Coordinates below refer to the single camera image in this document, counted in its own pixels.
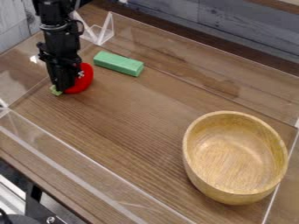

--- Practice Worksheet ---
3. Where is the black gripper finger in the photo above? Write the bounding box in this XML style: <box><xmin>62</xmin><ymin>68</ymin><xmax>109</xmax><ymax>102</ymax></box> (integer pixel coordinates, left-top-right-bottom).
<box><xmin>46</xmin><ymin>63</ymin><xmax>78</xmax><ymax>92</ymax></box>

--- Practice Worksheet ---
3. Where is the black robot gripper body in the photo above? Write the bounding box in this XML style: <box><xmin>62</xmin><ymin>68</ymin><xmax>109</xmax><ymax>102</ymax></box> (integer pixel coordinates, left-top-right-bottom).
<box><xmin>36</xmin><ymin>20</ymin><xmax>82</xmax><ymax>68</ymax></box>

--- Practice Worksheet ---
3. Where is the red plush strawberry toy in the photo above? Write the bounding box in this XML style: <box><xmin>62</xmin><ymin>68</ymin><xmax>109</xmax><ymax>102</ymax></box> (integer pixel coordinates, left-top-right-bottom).
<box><xmin>50</xmin><ymin>62</ymin><xmax>93</xmax><ymax>96</ymax></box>

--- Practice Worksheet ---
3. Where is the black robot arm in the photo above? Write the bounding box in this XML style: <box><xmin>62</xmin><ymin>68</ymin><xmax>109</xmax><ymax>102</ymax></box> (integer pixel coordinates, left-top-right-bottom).
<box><xmin>32</xmin><ymin>0</ymin><xmax>82</xmax><ymax>92</ymax></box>

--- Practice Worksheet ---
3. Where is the green rectangular block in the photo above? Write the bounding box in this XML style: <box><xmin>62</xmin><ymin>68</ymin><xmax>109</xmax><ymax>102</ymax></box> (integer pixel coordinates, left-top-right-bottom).
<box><xmin>93</xmin><ymin>51</ymin><xmax>144</xmax><ymax>77</ymax></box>

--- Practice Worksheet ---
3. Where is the black metal table clamp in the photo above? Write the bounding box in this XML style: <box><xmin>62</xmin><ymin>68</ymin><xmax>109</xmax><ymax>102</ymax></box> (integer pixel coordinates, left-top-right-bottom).
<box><xmin>24</xmin><ymin>185</ymin><xmax>66</xmax><ymax>224</ymax></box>

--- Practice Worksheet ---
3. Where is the wooden bowl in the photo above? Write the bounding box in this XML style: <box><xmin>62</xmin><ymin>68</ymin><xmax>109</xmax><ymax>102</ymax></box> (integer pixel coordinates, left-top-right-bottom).
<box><xmin>181</xmin><ymin>110</ymin><xmax>288</xmax><ymax>205</ymax></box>

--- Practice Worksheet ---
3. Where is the clear acrylic tray wall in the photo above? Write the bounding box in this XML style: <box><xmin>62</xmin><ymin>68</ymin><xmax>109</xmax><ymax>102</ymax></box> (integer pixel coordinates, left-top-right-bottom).
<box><xmin>0</xmin><ymin>108</ymin><xmax>194</xmax><ymax>224</ymax></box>

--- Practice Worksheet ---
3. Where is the black cable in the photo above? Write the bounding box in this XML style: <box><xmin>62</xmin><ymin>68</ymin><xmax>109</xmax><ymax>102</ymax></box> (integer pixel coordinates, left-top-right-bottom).
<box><xmin>0</xmin><ymin>208</ymin><xmax>12</xmax><ymax>224</ymax></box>

